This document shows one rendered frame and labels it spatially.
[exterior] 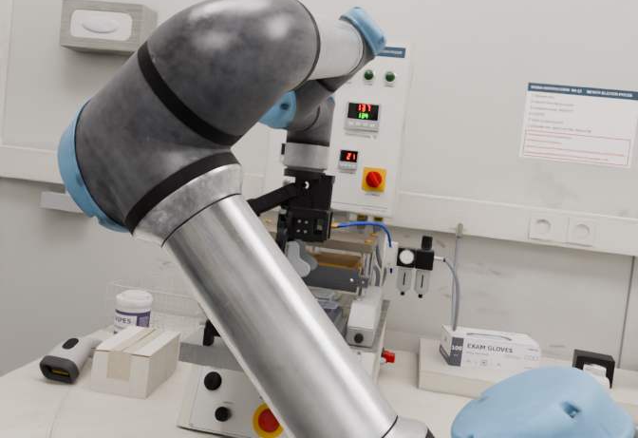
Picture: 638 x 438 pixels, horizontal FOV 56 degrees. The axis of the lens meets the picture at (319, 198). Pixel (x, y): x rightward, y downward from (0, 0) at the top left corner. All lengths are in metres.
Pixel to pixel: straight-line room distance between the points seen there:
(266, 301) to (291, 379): 0.06
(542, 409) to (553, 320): 1.39
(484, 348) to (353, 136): 0.63
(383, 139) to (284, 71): 0.93
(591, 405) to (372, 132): 1.06
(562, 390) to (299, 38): 0.35
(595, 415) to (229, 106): 0.35
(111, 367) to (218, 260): 0.85
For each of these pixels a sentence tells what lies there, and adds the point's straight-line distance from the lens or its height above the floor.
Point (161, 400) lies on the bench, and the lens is 1.32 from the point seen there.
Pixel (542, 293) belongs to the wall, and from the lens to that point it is 1.84.
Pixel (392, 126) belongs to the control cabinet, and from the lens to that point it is 1.44.
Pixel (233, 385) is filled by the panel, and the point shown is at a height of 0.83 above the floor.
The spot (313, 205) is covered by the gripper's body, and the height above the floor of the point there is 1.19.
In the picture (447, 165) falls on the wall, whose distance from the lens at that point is 1.77.
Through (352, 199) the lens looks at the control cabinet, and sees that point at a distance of 1.44.
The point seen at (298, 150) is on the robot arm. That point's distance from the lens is 0.99.
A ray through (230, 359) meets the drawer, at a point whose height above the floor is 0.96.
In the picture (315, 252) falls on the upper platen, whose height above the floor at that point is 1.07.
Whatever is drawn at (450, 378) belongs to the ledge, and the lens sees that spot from 1.53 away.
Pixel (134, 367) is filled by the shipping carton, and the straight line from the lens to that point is 1.31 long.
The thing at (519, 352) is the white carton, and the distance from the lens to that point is 1.64.
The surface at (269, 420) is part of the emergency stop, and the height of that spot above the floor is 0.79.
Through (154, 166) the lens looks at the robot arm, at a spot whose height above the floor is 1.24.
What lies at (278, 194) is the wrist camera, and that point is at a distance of 1.00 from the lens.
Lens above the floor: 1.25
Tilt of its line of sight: 3 degrees down
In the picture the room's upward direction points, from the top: 6 degrees clockwise
